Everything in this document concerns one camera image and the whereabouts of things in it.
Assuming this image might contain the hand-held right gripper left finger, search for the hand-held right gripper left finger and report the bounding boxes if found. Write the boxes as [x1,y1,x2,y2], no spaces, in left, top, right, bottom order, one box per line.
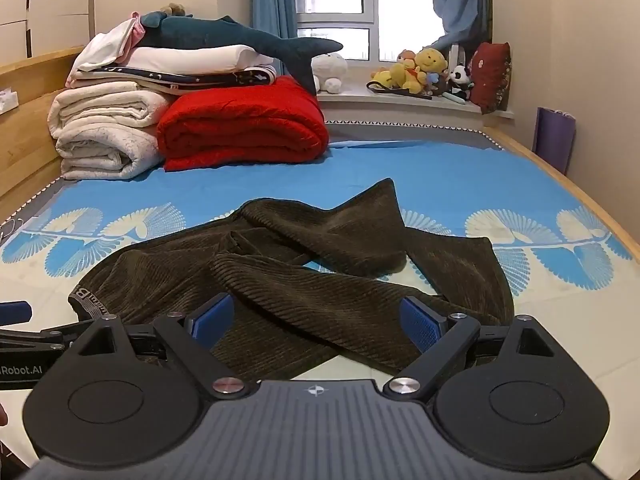
[70,293,247,401]

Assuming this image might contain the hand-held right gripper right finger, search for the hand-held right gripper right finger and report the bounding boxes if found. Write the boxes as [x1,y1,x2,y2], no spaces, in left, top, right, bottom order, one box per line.
[382,296,557,401]

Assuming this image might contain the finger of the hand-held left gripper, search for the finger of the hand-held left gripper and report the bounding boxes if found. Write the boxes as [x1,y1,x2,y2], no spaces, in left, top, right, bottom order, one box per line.
[0,301,33,326]

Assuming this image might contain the brown corduroy pants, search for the brown corduroy pants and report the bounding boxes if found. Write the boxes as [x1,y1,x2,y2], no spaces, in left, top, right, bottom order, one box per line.
[67,177,516,382]

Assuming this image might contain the blue patterned bed sheet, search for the blue patterned bed sheet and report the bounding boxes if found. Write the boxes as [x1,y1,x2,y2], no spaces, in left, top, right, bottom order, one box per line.
[0,137,640,461]

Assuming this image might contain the red folded blanket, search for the red folded blanket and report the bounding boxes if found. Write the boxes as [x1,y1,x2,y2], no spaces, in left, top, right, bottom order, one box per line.
[156,75,331,172]

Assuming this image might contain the cream folded quilt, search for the cream folded quilt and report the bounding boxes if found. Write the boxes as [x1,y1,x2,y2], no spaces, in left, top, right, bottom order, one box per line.
[47,80,173,181]

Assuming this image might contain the white windowsill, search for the white windowsill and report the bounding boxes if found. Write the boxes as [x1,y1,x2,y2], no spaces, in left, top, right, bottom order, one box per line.
[316,81,516,121]

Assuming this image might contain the purple paper bag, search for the purple paper bag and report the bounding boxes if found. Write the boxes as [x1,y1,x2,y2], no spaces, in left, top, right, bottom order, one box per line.
[531,106,576,176]

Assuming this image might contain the navy starry folded blanket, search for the navy starry folded blanket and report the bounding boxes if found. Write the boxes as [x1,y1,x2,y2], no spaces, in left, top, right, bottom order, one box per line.
[70,63,279,96]

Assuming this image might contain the panda plush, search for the panda plush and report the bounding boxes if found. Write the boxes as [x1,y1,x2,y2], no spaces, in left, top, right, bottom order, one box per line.
[446,65,475,101]

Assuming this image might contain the yellow duck plush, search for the yellow duck plush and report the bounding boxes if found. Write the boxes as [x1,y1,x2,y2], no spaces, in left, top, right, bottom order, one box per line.
[370,66,417,92]

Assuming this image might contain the red cushion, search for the red cushion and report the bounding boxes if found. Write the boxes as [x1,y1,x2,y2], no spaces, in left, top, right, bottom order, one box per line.
[468,42,512,115]

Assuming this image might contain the white folded blanket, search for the white folded blanket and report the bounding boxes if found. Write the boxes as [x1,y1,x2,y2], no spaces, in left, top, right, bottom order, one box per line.
[67,44,276,81]

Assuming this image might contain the yellow bear plush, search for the yellow bear plush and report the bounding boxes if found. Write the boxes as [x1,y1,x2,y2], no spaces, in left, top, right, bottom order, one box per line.
[413,47,449,92]

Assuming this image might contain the white round plush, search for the white round plush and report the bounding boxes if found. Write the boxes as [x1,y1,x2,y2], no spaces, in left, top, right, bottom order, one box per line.
[311,52,349,95]

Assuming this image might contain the blue shark plush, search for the blue shark plush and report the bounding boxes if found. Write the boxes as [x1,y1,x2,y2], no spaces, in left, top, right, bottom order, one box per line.
[140,11,345,97]

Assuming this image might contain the white and pink folded cloth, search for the white and pink folded cloth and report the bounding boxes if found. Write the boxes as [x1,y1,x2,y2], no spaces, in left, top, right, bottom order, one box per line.
[72,16,149,72]

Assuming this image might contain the cream wardrobe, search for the cream wardrobe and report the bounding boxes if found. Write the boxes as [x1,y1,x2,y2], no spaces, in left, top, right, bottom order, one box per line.
[0,0,97,68]

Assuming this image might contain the wooden bed frame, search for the wooden bed frame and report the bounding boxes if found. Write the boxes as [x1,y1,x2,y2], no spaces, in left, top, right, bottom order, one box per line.
[0,45,640,267]

